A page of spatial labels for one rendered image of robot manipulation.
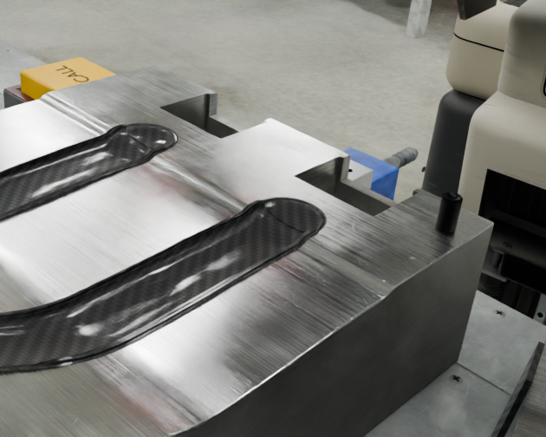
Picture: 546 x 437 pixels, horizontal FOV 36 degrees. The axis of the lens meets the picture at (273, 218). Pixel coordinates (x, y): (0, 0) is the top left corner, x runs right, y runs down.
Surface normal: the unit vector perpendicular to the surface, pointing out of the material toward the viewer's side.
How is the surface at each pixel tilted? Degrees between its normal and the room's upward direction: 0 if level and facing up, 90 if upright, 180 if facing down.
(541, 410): 9
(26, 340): 21
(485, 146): 98
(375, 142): 0
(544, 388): 0
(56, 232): 3
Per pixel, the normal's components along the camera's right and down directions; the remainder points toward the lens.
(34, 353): 0.30, -0.92
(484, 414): 0.09, -0.86
